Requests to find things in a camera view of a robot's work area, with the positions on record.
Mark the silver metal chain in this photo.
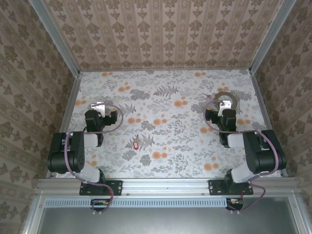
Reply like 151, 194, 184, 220
213, 90, 240, 111

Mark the small connector circuit board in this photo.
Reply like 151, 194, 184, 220
90, 198, 113, 212
226, 197, 244, 211

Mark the grey steel panel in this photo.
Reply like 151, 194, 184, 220
36, 197, 301, 234

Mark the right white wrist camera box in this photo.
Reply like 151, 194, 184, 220
217, 100, 232, 117

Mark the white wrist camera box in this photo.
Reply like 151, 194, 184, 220
217, 100, 232, 117
91, 101, 107, 118

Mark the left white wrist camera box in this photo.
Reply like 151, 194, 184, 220
91, 101, 107, 118

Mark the aluminium table side rail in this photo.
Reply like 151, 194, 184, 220
46, 73, 82, 178
250, 70, 289, 177

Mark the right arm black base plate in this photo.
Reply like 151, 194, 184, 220
208, 179, 254, 195

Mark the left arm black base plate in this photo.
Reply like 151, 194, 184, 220
79, 179, 122, 196

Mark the aluminium frame post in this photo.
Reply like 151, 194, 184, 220
28, 0, 81, 76
248, 0, 297, 74

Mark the aluminium mounting rail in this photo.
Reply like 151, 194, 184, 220
38, 177, 303, 196

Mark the grey slotted cable duct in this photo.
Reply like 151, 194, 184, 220
45, 197, 229, 208

